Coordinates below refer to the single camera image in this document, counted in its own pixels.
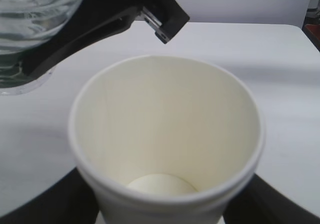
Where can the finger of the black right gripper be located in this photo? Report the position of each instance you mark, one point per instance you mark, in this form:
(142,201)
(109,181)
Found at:
(93,20)

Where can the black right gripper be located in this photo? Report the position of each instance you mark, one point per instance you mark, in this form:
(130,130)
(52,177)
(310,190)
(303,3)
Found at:
(165,17)

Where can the clear plastic water bottle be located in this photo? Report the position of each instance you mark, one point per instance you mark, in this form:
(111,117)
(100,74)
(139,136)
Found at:
(25,25)

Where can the white paper cup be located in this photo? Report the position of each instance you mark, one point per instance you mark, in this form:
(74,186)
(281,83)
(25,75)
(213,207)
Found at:
(165,140)

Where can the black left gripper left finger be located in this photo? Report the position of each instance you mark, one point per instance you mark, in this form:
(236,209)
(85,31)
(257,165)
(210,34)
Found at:
(69,201)

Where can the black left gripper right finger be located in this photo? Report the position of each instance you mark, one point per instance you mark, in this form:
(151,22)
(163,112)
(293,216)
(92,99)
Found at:
(260,203)

